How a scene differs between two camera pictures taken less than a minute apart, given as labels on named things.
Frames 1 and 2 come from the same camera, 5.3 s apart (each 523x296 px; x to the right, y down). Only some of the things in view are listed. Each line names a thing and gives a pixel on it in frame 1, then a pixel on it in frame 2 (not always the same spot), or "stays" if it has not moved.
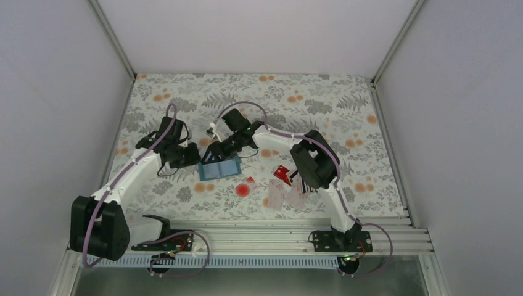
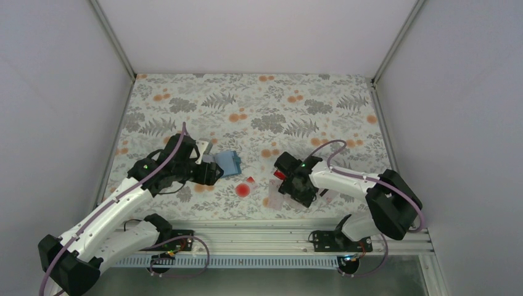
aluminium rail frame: x=275 y=238 stays
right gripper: x=215 y=147 -> x=305 y=200
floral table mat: x=264 y=184 stays
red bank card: x=282 y=172 stays
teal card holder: x=213 y=170 stays
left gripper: x=193 y=158 -> x=206 y=177
